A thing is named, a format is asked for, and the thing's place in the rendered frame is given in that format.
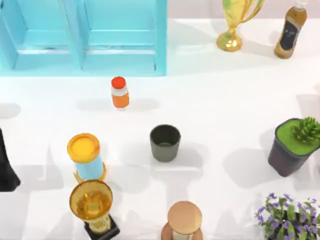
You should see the dark grey cup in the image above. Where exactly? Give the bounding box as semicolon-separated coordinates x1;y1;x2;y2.
149;124;182;163

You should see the orange bottle with red cap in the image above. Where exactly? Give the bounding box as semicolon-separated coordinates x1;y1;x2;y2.
110;76;130;110

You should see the yellow and blue can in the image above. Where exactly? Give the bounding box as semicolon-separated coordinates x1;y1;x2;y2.
66;133;108;184

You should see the light blue rack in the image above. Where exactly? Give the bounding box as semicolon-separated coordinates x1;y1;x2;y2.
0;0;168;78

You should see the wooden hourglass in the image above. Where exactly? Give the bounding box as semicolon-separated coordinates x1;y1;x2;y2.
160;200;204;240

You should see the amber trophy on black base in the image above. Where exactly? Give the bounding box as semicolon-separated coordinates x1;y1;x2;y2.
69;179;121;240

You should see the dark pot with green succulent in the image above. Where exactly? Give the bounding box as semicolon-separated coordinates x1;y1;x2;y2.
267;116;320;178

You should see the brown bottle with black label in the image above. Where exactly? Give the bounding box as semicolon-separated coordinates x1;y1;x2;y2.
273;0;308;60

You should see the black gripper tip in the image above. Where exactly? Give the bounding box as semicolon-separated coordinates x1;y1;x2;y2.
0;127;22;193

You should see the purple flower plant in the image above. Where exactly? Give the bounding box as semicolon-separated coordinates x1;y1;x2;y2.
254;192;320;240

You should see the gold trophy with handles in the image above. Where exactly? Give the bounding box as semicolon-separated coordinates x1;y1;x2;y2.
216;0;265;53

